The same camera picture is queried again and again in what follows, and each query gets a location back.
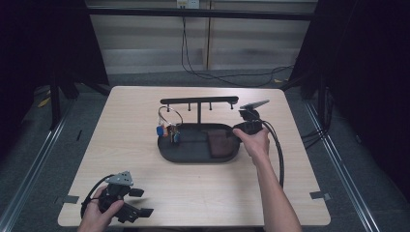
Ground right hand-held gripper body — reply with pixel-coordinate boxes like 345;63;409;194
238;100;271;135

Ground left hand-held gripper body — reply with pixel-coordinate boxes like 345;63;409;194
98;170;134;224

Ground brown zip pouch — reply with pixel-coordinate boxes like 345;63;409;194
206;129;240;160

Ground black key rack with tray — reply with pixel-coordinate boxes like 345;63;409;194
157;96;241;164

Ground key bunch with coloured tags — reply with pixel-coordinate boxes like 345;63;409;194
156;105;184;145

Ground person's right hand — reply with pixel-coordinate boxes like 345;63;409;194
232;128;271;166

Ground person's left hand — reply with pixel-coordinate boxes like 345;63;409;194
76;186;125;232

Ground grey tape strip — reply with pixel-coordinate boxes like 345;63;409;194
309;190;332;201
62;194;80;205

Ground black metal stand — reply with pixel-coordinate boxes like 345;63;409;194
48;72;112;131

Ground black horizontal bar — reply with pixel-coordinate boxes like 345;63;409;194
86;8;318;21

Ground dark curtain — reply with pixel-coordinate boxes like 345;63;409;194
288;0;410;194
0;0;110;162

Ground left hand-held gripper black cable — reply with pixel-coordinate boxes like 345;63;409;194
80;174;116;218

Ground hand-held gripper black cable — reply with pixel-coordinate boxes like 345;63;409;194
260;119;285;189
80;174;116;218

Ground right hand-held gripper black cable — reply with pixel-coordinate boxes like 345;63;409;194
260;119;285;189

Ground black floor cable bundle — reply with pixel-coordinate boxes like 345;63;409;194
301;86;334;150

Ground black wall cable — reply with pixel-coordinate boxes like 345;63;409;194
181;15;295;88

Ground metal floor rail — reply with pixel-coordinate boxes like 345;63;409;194
304;101;383;232
0;104;75;232

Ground white wall socket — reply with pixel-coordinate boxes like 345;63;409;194
176;0;201;10

